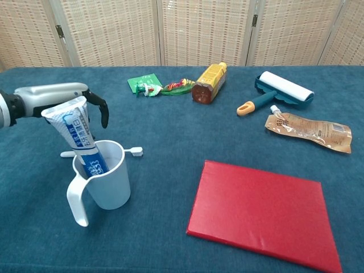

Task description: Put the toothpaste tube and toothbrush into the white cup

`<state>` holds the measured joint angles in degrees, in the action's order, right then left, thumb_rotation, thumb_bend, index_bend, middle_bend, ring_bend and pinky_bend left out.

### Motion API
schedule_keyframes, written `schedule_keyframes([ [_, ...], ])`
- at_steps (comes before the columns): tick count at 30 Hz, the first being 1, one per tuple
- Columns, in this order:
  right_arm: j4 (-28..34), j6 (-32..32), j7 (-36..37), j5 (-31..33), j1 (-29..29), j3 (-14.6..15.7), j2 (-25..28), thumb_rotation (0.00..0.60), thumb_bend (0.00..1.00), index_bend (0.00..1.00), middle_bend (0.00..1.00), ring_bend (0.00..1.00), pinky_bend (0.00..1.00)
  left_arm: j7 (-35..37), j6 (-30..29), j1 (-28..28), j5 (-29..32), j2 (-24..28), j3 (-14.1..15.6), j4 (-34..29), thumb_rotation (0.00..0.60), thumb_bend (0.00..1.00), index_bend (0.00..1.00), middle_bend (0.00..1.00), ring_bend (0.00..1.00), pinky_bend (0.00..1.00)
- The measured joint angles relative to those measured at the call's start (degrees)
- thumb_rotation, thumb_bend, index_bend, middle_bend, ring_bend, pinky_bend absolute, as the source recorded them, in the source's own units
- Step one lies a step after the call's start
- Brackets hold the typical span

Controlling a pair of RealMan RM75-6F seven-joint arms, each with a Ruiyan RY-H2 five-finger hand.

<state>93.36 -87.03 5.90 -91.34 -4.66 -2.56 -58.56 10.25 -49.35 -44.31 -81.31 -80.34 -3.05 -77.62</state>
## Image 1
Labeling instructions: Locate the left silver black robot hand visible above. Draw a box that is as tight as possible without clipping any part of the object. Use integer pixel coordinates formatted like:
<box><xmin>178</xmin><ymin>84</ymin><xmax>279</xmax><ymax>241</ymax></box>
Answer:
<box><xmin>13</xmin><ymin>82</ymin><xmax>109</xmax><ymax>129</ymax></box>

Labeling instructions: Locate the blue white toothpaste tube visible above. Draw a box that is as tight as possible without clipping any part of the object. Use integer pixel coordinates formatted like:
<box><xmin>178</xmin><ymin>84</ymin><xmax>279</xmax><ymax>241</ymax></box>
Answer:
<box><xmin>41</xmin><ymin>96</ymin><xmax>110</xmax><ymax>179</ymax></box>

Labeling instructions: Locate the white toothbrush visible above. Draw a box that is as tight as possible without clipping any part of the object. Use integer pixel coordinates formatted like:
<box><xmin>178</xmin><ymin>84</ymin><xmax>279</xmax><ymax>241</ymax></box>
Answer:
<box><xmin>60</xmin><ymin>146</ymin><xmax>144</xmax><ymax>159</ymax></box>

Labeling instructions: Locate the woven bamboo folding screen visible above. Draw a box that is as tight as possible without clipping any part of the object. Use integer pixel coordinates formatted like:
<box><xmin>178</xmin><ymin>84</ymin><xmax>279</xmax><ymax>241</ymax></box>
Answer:
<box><xmin>0</xmin><ymin>0</ymin><xmax>364</xmax><ymax>72</ymax></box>

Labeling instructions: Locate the green spout pouch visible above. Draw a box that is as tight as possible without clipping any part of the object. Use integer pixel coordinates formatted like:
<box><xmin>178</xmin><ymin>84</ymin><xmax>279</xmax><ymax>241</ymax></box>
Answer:
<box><xmin>127</xmin><ymin>73</ymin><xmax>163</xmax><ymax>98</ymax></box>

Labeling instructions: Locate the red yellow green tassel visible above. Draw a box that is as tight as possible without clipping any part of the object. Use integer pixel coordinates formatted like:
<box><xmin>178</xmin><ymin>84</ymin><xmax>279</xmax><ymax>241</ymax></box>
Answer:
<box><xmin>159</xmin><ymin>78</ymin><xmax>196</xmax><ymax>96</ymax></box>

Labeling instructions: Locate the blue tablecloth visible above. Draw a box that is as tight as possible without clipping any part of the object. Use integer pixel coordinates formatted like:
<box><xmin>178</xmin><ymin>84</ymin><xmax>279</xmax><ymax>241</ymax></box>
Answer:
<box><xmin>0</xmin><ymin>65</ymin><xmax>364</xmax><ymax>273</ymax></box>

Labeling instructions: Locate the brown bottle with yellow label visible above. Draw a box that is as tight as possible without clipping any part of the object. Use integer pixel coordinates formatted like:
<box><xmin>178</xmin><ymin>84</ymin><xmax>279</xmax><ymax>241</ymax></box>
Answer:
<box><xmin>191</xmin><ymin>62</ymin><xmax>228</xmax><ymax>105</ymax></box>

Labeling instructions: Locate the teal lint roller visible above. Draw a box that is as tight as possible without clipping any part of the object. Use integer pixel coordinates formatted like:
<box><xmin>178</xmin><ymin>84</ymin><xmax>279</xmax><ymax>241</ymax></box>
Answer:
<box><xmin>236</xmin><ymin>71</ymin><xmax>315</xmax><ymax>117</ymax></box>

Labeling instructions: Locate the red flat book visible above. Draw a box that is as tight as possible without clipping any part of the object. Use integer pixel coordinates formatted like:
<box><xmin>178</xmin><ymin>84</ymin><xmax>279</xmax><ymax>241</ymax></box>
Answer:
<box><xmin>186</xmin><ymin>160</ymin><xmax>344</xmax><ymax>273</ymax></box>

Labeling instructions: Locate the brown spout pouch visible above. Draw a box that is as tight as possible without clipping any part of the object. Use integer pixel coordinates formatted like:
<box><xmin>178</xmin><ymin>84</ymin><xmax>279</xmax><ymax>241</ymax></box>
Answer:
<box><xmin>264</xmin><ymin>105</ymin><xmax>353</xmax><ymax>154</ymax></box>

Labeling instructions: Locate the white cup with handle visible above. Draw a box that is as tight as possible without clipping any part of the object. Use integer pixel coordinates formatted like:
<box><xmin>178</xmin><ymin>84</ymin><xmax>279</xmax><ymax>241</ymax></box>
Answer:
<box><xmin>67</xmin><ymin>139</ymin><xmax>131</xmax><ymax>228</ymax></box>

